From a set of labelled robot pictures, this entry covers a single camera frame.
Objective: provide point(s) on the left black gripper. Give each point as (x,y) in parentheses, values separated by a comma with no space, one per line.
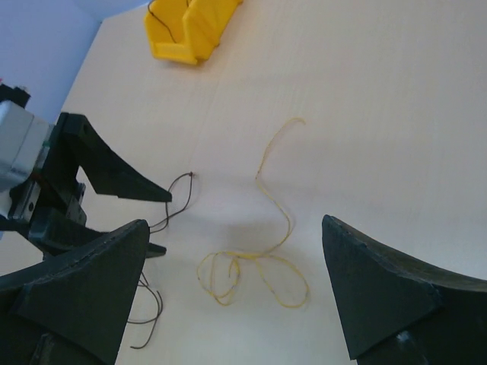
(49,202)

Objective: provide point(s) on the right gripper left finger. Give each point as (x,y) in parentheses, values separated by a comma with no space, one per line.
(72,311)

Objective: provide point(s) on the yellow plastic bin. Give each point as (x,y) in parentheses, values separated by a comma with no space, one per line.
(187,31)

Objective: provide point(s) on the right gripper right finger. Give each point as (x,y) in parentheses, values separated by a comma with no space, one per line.
(396,309)

